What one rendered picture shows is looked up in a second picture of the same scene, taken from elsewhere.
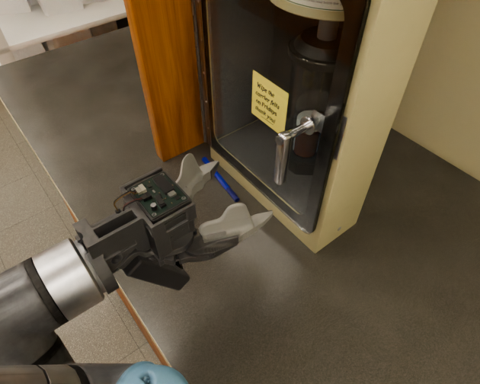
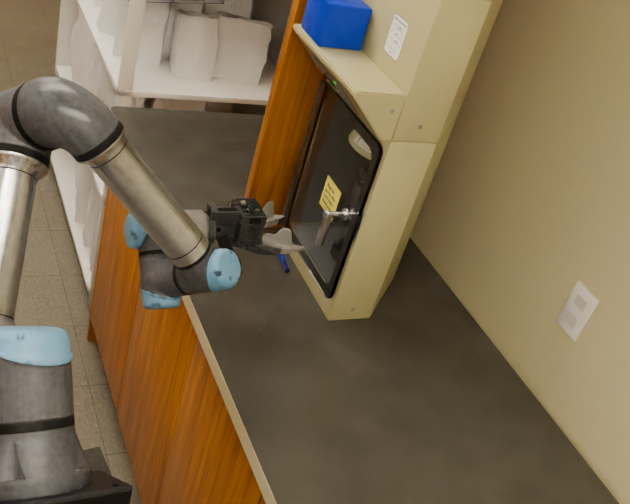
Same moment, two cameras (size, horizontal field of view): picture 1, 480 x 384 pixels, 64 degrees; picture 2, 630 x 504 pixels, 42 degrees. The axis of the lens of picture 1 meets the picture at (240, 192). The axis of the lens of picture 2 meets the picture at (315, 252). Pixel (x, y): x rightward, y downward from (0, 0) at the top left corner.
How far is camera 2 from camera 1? 125 cm
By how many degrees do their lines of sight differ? 16
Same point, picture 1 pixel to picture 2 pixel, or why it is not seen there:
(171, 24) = (289, 131)
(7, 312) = not seen: hidden behind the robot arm
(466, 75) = (494, 245)
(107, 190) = not seen: hidden behind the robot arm
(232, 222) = (281, 240)
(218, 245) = (268, 249)
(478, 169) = (491, 327)
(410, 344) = (364, 383)
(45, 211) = (49, 277)
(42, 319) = not seen: hidden behind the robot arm
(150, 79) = (260, 160)
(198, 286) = (237, 304)
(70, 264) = (201, 217)
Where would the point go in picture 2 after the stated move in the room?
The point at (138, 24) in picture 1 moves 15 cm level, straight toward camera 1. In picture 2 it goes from (269, 123) to (265, 152)
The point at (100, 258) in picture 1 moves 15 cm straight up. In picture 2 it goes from (214, 221) to (229, 156)
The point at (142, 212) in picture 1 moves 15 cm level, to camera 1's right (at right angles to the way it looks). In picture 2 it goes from (241, 210) to (311, 237)
